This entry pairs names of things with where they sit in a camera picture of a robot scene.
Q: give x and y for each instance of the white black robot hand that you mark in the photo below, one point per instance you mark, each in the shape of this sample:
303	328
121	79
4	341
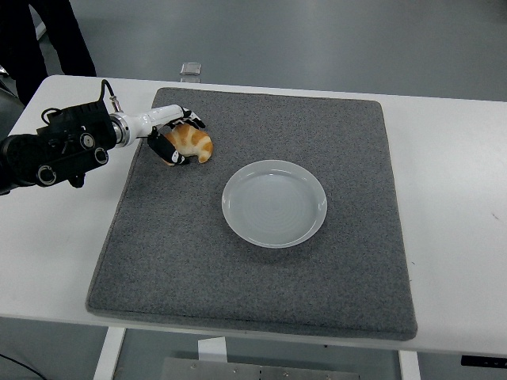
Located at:
154	116

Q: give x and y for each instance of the orange white croissant bread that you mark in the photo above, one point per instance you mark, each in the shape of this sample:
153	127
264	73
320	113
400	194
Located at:
196	142

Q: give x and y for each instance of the pale grey round plate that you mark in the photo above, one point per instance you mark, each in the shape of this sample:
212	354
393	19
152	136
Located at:
273	206

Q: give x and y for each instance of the grey metal plate with screws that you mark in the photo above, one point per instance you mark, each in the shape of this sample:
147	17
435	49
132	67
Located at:
257	372

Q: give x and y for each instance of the metal floor socket cover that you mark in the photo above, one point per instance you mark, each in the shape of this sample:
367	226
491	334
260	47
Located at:
191	68

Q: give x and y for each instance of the grey felt mat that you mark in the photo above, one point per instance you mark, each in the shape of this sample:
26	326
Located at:
178	257

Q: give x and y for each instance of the person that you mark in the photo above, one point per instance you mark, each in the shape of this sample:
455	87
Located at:
24	47

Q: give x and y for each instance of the white table leg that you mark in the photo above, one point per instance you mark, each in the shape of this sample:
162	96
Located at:
109	352
410	366

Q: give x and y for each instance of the black table control panel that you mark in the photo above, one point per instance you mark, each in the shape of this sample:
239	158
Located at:
483	360

